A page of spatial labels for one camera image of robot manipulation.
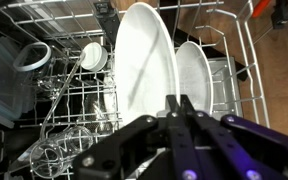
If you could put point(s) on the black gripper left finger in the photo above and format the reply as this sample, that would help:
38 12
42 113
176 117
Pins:
134 146

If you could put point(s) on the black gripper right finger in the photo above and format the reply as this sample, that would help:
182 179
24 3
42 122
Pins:
250 150

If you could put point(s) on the white dinner plate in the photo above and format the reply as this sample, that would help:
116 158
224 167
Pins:
144 60
195 80

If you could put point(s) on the clear drinking glass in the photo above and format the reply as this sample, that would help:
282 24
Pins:
60 153

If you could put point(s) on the small white cup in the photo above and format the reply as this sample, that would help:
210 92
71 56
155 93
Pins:
94 56

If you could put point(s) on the black clamp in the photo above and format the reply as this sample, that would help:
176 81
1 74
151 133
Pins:
280 13

